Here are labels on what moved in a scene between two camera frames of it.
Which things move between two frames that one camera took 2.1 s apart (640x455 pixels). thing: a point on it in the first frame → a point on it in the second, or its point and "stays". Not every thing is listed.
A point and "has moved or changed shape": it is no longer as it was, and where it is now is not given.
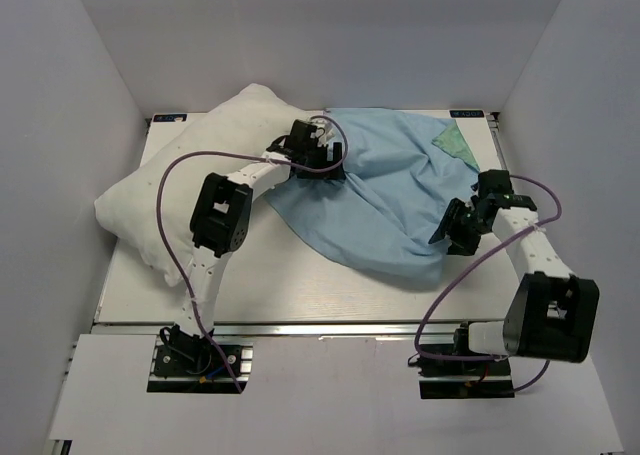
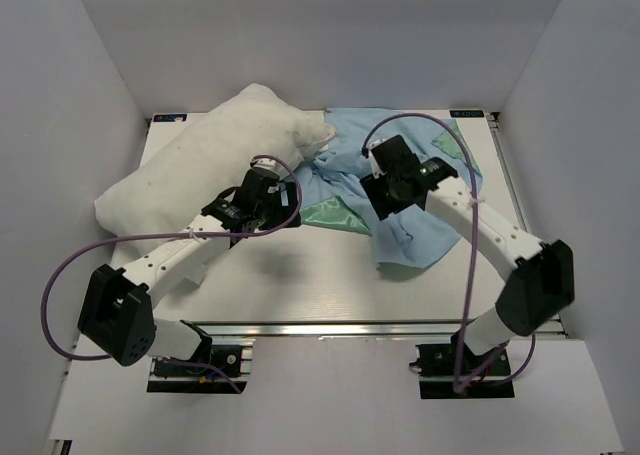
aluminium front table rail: x=285 y=331 stays
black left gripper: x=335 y=153 → x=284 y=214
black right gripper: x=462 y=245 → x=372 y=186
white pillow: x=150 y=208 stays
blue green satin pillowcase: x=404 y=175 has moved or changed shape
